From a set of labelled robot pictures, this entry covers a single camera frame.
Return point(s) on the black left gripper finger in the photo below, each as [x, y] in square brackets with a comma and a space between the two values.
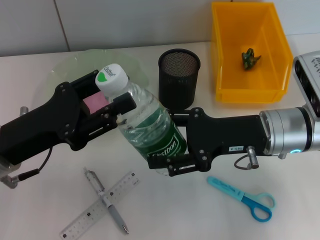
[125, 103]

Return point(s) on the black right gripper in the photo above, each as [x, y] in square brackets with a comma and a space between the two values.
[230, 135]

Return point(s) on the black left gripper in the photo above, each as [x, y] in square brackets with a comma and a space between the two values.
[45, 130]

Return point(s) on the pink toy peach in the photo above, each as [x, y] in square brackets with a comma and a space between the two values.
[96, 103]

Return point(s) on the clear water bottle green label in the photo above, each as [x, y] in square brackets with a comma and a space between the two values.
[150, 130]

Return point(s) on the green plastic wrapper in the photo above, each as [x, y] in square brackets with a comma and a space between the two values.
[248, 60]

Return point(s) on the pale green glass fruit plate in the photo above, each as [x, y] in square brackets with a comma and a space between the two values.
[75, 65]

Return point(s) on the black mesh pen holder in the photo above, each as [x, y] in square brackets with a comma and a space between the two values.
[177, 85]

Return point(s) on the blue scissors with sheath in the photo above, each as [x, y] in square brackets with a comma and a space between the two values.
[225, 187]

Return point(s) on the clear grey ballpoint pen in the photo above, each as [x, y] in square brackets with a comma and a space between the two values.
[116, 215]

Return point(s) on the clear plastic ruler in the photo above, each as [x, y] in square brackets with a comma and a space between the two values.
[82, 220]

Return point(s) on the yellow plastic storage bin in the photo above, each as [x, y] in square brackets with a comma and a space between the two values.
[232, 50]

